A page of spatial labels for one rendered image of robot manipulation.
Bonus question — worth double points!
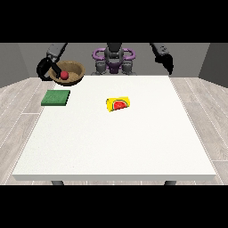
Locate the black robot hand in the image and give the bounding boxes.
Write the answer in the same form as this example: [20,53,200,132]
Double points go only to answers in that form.
[36,56,63,82]
[154,53,175,76]

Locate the brown wooden bowl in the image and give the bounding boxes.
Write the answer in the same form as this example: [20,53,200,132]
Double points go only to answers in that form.
[48,60,86,87]

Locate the green square pad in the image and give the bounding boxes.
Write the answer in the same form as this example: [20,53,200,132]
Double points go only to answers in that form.
[40,89,71,107]

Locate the grey robot trunk purple rings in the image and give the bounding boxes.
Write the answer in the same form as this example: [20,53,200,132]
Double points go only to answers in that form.
[90,43,138,77]

